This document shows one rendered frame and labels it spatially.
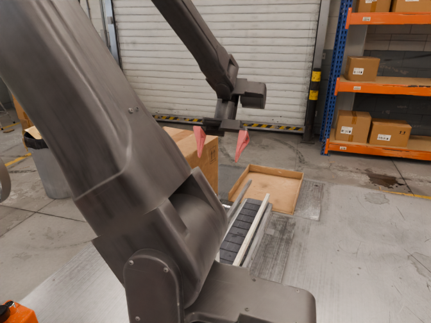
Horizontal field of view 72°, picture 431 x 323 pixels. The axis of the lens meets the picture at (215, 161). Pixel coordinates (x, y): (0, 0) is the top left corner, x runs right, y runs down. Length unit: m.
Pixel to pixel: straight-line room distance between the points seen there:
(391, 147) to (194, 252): 3.92
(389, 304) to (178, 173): 0.82
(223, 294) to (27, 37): 0.19
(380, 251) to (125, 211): 0.99
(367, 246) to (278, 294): 0.89
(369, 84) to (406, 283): 2.96
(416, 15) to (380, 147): 1.40
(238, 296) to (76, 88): 0.16
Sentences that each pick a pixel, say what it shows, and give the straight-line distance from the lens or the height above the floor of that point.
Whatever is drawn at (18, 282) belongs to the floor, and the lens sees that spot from 2.37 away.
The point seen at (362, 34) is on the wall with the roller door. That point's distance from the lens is 4.51.
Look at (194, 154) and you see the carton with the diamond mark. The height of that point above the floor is 1.11.
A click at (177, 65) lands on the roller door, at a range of 4.79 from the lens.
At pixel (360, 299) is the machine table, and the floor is 0.83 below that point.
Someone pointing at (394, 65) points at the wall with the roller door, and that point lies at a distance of 4.67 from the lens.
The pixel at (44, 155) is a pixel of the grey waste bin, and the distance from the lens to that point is 2.95.
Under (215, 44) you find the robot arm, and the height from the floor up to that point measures 1.44.
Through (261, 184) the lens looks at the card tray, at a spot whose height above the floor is 0.83.
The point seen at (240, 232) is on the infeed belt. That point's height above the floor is 0.88.
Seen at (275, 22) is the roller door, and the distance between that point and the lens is 4.40.
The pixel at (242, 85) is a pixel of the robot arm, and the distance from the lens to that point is 0.77.
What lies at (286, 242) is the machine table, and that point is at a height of 0.83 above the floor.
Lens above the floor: 1.48
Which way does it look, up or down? 25 degrees down
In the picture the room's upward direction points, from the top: straight up
